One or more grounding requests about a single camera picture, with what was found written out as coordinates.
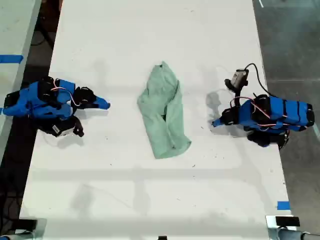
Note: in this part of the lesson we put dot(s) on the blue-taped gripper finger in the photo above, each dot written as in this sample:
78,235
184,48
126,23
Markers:
219,124
218,120
95,107
102,102

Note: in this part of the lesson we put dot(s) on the pale green T-shirt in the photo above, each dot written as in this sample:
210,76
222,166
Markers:
162,112

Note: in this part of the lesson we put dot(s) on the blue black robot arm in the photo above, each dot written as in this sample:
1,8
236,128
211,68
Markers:
280,112
37,100

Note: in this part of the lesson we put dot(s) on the long blue tape strip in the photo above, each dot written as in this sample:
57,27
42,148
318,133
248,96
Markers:
11,59

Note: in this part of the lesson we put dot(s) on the pale side table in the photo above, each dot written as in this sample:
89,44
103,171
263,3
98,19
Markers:
12,30

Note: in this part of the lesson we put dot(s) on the small blue tape square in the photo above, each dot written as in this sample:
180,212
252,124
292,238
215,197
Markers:
283,205

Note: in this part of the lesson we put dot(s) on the small black edge clip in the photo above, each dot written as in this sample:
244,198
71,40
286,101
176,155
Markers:
162,238

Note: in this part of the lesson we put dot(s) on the grey metal tube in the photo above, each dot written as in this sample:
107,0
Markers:
15,236
300,235

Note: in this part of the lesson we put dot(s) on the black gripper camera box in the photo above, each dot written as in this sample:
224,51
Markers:
238,78
65,128

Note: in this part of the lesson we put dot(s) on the metal bracket with black box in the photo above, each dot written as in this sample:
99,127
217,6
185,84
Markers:
287,221

